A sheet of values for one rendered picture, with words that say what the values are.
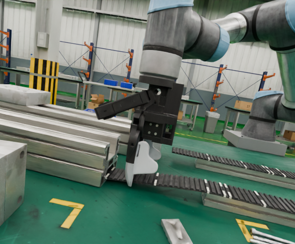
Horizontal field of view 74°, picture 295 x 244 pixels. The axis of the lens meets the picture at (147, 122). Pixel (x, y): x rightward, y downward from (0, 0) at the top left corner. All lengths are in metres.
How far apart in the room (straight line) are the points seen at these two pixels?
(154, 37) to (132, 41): 8.06
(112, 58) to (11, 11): 4.50
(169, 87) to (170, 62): 0.04
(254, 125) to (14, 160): 0.96
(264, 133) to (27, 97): 0.96
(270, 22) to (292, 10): 0.06
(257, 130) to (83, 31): 8.42
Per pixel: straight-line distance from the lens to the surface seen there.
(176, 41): 0.36
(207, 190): 0.40
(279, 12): 0.75
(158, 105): 0.37
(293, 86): 0.91
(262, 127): 1.05
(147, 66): 0.35
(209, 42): 0.42
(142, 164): 0.37
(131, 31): 8.47
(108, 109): 0.38
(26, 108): 0.69
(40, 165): 0.45
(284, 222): 0.47
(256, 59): 8.86
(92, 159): 0.39
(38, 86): 3.77
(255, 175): 0.64
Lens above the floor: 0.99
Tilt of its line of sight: 11 degrees down
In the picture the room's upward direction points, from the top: 10 degrees clockwise
